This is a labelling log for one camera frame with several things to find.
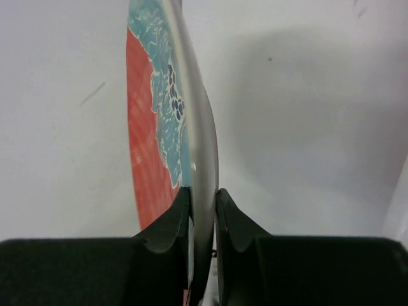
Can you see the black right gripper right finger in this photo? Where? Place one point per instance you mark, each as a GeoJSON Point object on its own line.
{"type": "Point", "coordinates": [255, 267]}

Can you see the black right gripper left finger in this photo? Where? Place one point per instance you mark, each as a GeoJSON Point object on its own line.
{"type": "Point", "coordinates": [150, 268]}

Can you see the red and teal plate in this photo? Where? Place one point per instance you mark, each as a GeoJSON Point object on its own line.
{"type": "Point", "coordinates": [172, 137]}

